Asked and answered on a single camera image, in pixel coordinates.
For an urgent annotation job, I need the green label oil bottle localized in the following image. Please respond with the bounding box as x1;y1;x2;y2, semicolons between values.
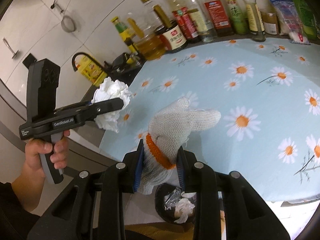
225;0;248;35

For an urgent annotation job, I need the small brown jar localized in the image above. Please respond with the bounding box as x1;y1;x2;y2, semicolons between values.
260;10;279;35

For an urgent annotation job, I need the silver foil wrapper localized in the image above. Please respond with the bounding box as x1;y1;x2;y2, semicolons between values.
164;187;182;210

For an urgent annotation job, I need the dark vinegar jug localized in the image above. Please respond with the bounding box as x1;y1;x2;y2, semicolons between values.
153;4;187;54

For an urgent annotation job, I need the white tissue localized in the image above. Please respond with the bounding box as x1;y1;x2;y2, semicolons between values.
91;77;132;133

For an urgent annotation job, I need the green cap sauce bottle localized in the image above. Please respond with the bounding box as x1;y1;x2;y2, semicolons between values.
111;16;138;55

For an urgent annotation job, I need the small black wall plate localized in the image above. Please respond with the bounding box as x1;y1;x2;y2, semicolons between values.
22;53;37;69

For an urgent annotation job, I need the blue daisy tablecloth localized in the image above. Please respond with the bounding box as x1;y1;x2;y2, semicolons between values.
100;38;319;201

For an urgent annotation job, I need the blue salt bag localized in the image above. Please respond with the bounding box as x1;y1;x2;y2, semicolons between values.
269;0;310;45

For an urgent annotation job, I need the black sponge holder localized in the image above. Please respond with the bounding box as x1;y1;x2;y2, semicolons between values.
112;53;143;73

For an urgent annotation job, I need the green packet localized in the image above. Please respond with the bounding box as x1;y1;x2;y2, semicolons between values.
293;0;317;40

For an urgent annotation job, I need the black curved faucet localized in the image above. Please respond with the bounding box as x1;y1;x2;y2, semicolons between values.
71;52;107;79

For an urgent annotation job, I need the red label clear bottle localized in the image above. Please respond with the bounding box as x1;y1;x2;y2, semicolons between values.
201;0;234;37

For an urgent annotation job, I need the yellow cap clear bottle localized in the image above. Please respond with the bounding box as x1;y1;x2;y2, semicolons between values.
183;0;216;43

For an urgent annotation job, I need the small gold cap bottle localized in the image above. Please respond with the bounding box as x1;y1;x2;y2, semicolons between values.
243;0;266;42

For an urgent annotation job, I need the cooking oil jug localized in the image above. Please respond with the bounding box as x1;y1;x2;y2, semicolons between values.
126;0;166;61

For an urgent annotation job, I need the person's left hand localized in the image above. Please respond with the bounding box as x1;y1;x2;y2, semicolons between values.
22;130;70;180

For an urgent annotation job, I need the black trash bin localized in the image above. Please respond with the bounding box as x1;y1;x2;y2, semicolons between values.
155;183;197;225

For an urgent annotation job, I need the metal strainer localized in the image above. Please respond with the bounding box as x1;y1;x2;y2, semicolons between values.
54;3;76;33

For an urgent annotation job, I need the white knit work glove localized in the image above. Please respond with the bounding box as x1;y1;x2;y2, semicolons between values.
138;97;221;195

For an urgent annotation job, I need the red label sauce bottle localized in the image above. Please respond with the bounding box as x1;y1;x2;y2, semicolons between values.
167;0;200;43

